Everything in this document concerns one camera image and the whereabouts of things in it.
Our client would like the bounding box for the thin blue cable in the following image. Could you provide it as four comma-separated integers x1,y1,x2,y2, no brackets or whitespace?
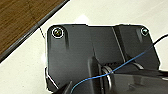
70,42,160,94

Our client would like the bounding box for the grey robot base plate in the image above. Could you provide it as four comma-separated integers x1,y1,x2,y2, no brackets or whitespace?
43,22,160,94

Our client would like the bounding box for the thin black cable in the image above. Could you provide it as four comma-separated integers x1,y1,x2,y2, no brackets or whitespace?
151,31,168,49

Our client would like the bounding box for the dark floor threshold strip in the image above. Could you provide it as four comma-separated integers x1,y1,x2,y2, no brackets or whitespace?
0,0,72,64

